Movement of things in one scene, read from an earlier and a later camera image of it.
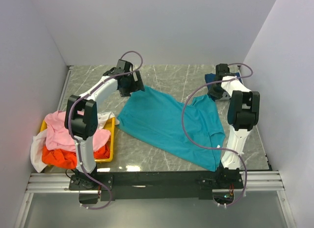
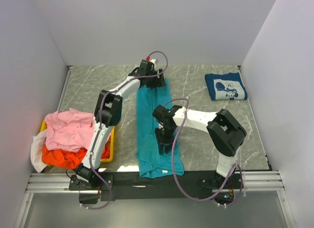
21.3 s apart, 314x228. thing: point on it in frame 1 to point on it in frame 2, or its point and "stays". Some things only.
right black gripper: [217, 95] to [168, 142]
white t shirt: [39, 140] stays
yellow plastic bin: [110, 126] stays
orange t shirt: [65, 159] stays
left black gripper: [137, 85] to [158, 82]
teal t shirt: [155, 118] to [151, 163]
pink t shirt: [58, 136] stays
